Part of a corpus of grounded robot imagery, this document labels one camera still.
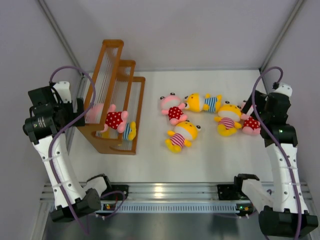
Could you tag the right aluminium frame post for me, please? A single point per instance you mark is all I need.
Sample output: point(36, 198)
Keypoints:
point(294, 12)

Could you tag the yellow blue-striped toy on shelf front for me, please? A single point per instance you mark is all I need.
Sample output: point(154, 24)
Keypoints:
point(130, 131)

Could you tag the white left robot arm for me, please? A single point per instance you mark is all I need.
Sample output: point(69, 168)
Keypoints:
point(51, 111)

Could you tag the white slotted cable duct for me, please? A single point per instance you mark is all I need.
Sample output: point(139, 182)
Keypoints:
point(219, 207)

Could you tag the yellow pink-striped toy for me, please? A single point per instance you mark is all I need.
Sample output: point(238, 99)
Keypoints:
point(228, 119)
point(182, 136)

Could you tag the black left mount plate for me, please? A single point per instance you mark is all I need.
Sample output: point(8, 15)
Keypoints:
point(115, 192)

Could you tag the yellow blue-striped toy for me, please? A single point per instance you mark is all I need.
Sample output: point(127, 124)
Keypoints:
point(198, 103)
point(130, 131)

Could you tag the left aluminium frame post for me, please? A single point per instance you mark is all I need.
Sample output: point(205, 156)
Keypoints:
point(58, 32)

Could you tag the black mount plate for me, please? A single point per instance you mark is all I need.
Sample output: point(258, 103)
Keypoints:
point(115, 192)
point(227, 192)

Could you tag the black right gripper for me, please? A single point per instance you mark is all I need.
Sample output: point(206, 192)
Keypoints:
point(259, 99)

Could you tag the black right mount plate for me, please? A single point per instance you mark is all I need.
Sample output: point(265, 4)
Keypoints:
point(227, 192)

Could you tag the yellow pink-striped toy front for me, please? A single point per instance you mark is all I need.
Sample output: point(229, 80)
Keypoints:
point(182, 136)

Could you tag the pink toy on shelf front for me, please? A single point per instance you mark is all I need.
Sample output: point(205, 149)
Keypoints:
point(114, 119)

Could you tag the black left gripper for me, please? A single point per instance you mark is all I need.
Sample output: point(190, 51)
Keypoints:
point(68, 106)

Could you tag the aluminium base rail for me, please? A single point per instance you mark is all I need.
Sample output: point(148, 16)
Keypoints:
point(146, 191)

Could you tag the pink red-dotted toy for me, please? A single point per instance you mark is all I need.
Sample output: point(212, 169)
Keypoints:
point(250, 125)
point(172, 106)

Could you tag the wooden tiered shelf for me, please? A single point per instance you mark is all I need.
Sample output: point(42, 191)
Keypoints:
point(114, 83)

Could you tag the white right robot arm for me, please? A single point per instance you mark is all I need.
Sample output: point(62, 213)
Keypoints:
point(283, 213)

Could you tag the aluminium frame post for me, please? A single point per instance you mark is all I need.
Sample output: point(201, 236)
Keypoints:
point(58, 32)
point(294, 12)

